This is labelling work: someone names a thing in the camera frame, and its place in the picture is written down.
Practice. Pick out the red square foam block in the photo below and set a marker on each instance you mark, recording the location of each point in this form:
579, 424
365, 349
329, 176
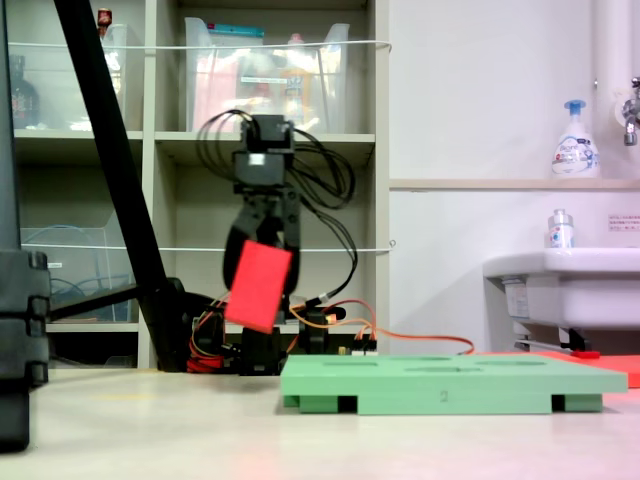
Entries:
257, 285

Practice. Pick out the small bottle with red cap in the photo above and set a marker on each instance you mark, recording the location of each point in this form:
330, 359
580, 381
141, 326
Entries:
104, 20

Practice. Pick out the small clear sanitizer bottle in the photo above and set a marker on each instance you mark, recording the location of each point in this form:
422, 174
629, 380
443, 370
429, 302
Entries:
560, 232

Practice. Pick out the teal and white box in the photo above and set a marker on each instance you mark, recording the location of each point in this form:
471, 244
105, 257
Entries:
235, 31

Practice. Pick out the green shape sorter board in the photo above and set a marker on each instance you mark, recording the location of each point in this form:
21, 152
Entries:
400, 387

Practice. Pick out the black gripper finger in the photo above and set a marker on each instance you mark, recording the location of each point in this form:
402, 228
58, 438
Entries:
250, 220
292, 225

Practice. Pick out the dark glass bottle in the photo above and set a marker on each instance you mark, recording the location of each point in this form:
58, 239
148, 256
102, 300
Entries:
22, 100

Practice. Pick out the black tripod leg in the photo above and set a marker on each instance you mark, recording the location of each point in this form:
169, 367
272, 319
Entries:
120, 165
22, 310

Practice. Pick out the white ceramic sink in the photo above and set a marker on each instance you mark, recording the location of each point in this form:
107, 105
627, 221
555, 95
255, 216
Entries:
585, 290

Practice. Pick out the thin black tripod brace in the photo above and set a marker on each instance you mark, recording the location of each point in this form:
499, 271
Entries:
95, 302

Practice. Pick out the beige shelf unit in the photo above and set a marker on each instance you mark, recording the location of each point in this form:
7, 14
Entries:
150, 75

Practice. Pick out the orange label bottle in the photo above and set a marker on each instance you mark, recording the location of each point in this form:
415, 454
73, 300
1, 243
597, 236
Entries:
296, 85

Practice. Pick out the white soap pump bottle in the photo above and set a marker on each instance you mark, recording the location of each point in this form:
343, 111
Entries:
575, 150

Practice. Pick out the large clear plastic bin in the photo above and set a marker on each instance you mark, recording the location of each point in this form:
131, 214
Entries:
330, 75

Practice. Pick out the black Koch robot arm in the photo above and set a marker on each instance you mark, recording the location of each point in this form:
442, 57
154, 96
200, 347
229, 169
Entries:
260, 350

